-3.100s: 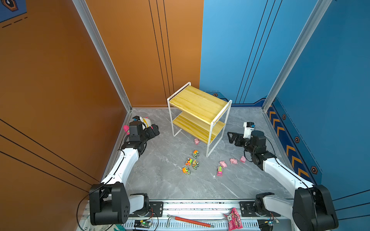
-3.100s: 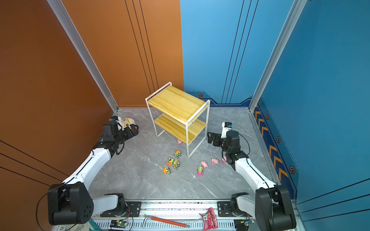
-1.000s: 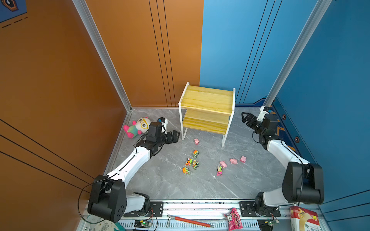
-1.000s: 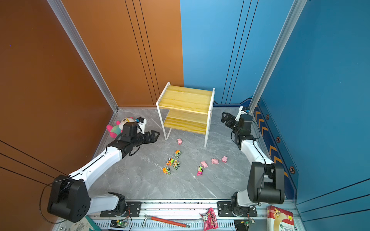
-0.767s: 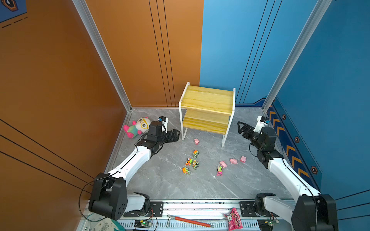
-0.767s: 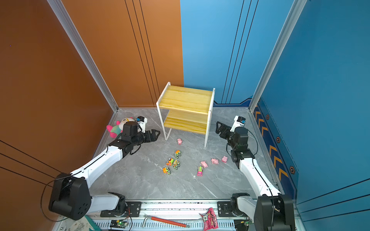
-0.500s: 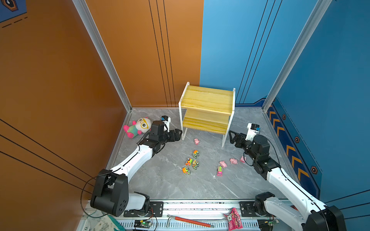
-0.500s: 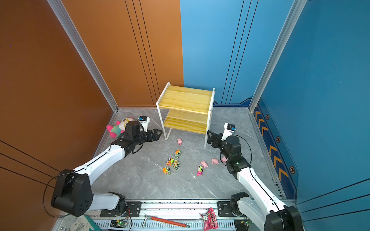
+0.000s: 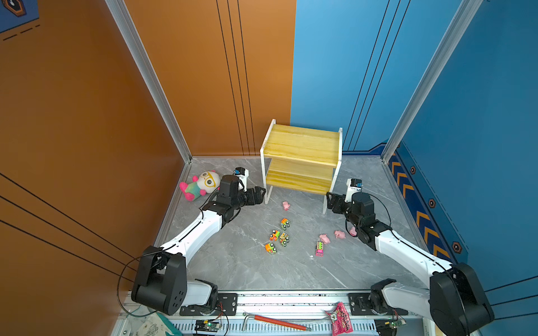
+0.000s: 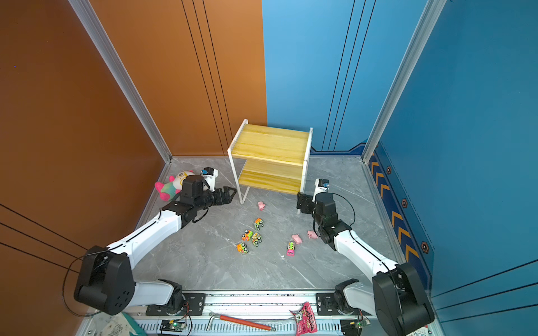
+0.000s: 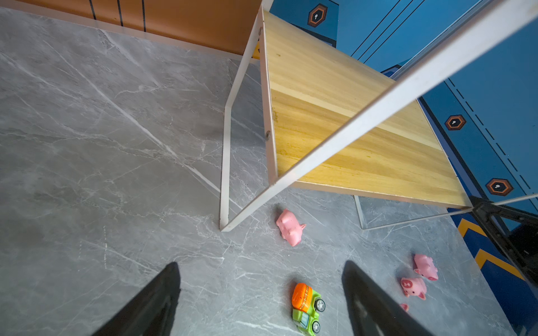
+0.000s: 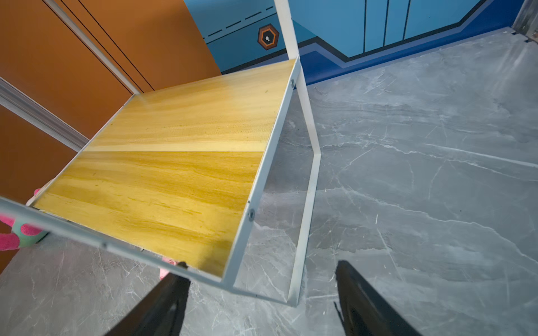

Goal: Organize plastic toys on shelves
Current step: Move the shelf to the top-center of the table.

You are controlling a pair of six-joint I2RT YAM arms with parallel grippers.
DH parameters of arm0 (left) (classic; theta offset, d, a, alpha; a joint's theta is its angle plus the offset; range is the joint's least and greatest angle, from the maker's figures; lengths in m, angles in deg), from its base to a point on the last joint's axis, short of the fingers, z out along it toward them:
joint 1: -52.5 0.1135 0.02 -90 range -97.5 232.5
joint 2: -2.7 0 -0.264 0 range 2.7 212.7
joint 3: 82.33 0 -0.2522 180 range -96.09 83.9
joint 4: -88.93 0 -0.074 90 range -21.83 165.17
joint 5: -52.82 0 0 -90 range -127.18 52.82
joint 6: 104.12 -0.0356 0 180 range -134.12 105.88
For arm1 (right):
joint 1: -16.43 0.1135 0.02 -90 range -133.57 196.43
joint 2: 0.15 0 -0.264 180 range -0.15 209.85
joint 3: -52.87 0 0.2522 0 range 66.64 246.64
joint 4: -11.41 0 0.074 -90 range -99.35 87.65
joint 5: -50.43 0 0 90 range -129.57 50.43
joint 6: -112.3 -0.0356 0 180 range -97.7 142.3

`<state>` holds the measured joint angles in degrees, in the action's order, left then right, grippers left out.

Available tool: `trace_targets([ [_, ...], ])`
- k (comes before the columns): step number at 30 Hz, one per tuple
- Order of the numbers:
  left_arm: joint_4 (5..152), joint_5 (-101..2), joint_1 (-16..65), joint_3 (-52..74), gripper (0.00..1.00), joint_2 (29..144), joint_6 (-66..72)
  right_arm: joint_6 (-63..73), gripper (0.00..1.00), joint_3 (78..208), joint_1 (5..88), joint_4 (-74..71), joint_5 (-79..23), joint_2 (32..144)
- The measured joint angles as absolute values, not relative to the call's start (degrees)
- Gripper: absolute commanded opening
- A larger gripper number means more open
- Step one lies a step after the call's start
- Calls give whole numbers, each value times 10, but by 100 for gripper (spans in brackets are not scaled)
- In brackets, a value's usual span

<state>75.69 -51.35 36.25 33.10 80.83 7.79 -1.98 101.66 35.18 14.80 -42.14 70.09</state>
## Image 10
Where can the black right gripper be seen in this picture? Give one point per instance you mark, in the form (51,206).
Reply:
(306,201)

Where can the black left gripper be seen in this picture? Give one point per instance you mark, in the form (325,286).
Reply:
(227,199)

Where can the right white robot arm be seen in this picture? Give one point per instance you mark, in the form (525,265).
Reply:
(396,296)

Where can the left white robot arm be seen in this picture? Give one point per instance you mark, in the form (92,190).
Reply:
(106,282)

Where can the green orange toy truck top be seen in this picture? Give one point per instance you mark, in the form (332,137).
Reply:
(258,223)

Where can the orange toy truck middle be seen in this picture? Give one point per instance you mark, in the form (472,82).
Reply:
(247,236)

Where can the pink toy truck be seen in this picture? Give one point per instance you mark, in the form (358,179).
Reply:
(291,248)

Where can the plush doll pink white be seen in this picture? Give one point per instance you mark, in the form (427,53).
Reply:
(173,186)

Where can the green toy truck middle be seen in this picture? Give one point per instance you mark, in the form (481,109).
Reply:
(256,239)

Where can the orange green toy truck bottom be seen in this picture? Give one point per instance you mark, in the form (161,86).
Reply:
(242,248)

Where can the pink snack packet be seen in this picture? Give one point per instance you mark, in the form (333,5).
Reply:
(305,320)

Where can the circuit board right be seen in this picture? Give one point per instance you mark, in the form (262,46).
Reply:
(355,327)

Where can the green circuit board left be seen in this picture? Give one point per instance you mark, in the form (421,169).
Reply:
(173,327)

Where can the teal cloth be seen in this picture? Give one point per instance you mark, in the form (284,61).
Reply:
(119,325)

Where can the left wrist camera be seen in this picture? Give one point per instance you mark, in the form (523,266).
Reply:
(209,173)

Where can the white shelf frame with wood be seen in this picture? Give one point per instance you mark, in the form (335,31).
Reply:
(269,158)

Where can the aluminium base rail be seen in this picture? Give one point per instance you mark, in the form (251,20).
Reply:
(270,307)

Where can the red handled tool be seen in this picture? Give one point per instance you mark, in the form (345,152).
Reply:
(241,322)

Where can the aluminium corner post left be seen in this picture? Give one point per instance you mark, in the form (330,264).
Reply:
(96,31)

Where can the aluminium corner post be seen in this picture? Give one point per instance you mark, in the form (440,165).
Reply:
(96,31)
(421,35)

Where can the aluminium corner post right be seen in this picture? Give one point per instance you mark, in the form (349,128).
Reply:
(421,35)

